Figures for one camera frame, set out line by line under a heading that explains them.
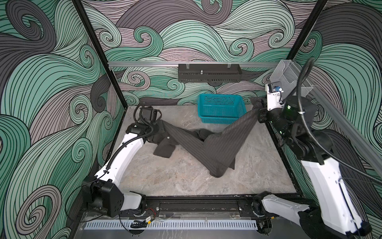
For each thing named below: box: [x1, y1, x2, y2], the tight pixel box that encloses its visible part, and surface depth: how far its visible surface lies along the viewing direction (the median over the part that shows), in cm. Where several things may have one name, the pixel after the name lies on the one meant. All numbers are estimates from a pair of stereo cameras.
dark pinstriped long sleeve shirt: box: [147, 97, 264, 178], surface depth 79 cm
